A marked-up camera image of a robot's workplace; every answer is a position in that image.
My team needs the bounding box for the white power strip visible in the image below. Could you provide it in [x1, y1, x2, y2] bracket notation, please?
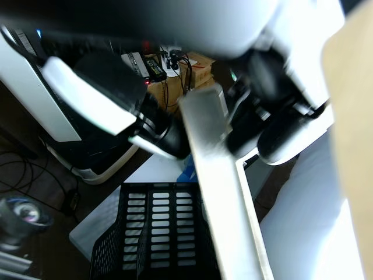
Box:
[161, 48, 189, 79]

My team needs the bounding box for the black floor cable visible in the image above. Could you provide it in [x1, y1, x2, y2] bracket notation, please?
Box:
[0, 148, 85, 216]

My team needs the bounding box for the tan beige book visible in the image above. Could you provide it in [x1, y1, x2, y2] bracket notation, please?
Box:
[177, 87, 275, 280]

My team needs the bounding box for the blue metal bookend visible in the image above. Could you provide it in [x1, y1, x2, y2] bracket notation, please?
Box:
[176, 154, 199, 184]

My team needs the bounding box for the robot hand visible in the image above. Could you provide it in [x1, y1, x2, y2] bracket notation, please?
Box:
[40, 0, 349, 167]

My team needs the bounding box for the black battery pack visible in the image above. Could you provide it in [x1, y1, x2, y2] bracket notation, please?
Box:
[145, 57, 168, 82]

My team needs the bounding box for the round glass camera lens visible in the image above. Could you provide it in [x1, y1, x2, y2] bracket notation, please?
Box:
[0, 195, 55, 253]

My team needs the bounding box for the brown cardboard box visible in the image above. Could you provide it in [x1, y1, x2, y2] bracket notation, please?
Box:
[145, 78, 187, 117]

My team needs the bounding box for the tan wooden panel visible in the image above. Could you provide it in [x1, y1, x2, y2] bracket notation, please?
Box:
[322, 0, 373, 280]

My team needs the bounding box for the grey aluminium frame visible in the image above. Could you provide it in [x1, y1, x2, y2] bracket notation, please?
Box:
[0, 249, 41, 280]

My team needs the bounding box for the white cloth backdrop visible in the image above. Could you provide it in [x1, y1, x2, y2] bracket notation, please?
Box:
[241, 125, 365, 280]

